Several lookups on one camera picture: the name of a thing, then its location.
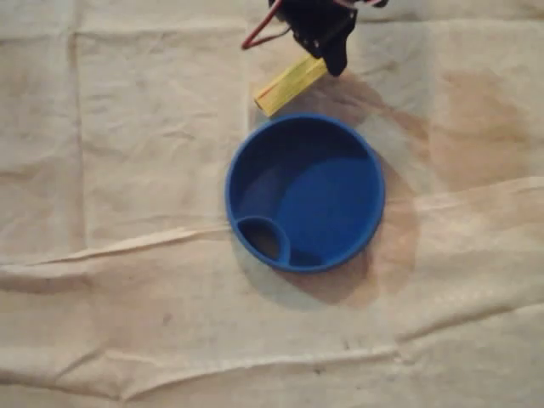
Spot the yellow cardboard box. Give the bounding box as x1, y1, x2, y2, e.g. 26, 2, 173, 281
253, 54, 331, 118

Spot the white wrinkled table cloth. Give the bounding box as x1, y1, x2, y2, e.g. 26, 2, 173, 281
0, 0, 544, 408

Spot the red servo cable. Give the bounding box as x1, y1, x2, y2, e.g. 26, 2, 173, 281
240, 4, 298, 50

